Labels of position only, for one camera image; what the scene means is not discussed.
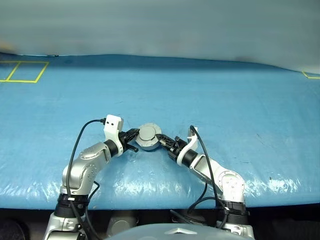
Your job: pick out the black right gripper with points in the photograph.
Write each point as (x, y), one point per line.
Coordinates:
(176, 152)

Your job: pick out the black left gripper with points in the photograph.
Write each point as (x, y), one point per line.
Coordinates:
(124, 140)

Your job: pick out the grey hinged motor lid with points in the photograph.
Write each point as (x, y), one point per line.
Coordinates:
(147, 133)

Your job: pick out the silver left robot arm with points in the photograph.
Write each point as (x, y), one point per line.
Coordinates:
(85, 162)

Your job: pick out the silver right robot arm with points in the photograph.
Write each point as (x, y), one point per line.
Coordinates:
(230, 182)

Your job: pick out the blue table cover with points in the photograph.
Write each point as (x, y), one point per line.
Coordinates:
(225, 100)

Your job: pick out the grey rounded shape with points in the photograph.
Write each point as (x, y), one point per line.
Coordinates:
(122, 223)

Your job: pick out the grey robot torso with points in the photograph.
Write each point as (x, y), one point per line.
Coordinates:
(162, 233)

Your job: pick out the yellow tape double square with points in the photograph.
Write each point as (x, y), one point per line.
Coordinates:
(38, 76)

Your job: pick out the dark rounded shape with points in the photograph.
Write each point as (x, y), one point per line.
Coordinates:
(11, 231)

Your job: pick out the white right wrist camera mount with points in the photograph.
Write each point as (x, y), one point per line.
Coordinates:
(192, 140)

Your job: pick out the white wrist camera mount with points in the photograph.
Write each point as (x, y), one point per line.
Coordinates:
(192, 140)
(112, 123)

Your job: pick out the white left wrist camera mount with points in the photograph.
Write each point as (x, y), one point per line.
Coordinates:
(112, 123)

